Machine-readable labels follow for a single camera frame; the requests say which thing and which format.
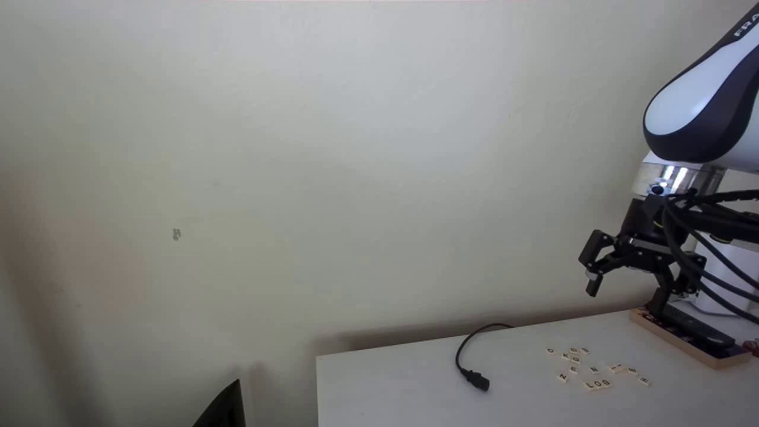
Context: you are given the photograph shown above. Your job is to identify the flat rectangular box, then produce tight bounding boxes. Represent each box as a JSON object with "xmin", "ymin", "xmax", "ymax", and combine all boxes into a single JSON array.
[{"xmin": 629, "ymin": 307, "xmax": 754, "ymax": 373}]

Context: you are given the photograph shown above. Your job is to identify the black angular object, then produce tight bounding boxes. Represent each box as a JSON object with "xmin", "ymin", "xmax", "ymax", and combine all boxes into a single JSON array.
[{"xmin": 193, "ymin": 378, "xmax": 246, "ymax": 427}]

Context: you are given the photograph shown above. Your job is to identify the black cable with plug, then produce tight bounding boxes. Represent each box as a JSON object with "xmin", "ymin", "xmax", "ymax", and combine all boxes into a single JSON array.
[{"xmin": 452, "ymin": 320, "xmax": 515, "ymax": 394}]

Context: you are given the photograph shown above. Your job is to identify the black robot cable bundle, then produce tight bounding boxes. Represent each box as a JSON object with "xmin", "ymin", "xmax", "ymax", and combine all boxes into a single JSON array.
[{"xmin": 661, "ymin": 187, "xmax": 759, "ymax": 328}]

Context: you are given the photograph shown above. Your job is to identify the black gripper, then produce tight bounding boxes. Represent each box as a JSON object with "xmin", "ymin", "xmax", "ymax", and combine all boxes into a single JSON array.
[{"xmin": 579, "ymin": 193, "xmax": 709, "ymax": 314}]

